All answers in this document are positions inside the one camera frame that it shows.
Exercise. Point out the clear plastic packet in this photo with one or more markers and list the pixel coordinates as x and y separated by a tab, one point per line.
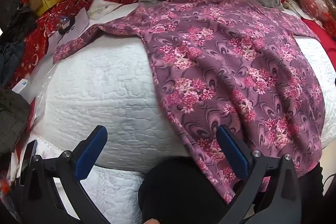
103	7

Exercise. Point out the dark olive cloth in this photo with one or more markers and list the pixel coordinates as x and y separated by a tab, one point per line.
11	119

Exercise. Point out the white paper sheet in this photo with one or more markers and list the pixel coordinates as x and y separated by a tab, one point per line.
76	27

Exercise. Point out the red cushion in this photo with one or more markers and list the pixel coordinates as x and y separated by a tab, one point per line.
325	35

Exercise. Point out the yellow box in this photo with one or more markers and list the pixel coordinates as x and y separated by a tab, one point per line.
50	1

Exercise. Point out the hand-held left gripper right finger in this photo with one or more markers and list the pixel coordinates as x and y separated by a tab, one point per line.
232	151

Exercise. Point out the doll in plastic wrap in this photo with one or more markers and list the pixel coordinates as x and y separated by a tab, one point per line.
315	1

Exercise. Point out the black cloth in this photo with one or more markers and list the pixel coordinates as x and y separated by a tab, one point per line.
18	22

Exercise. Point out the clear plastic bag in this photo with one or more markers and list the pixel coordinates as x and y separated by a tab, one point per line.
39	85

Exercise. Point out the white quilted blanket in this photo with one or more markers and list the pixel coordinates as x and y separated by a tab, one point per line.
105	87

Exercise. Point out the blue jeans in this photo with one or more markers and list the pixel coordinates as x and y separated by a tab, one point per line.
10	61

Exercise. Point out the purple floral garment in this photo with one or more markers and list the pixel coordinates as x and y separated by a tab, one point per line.
223	56

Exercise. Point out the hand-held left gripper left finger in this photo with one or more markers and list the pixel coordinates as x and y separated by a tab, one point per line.
90	150

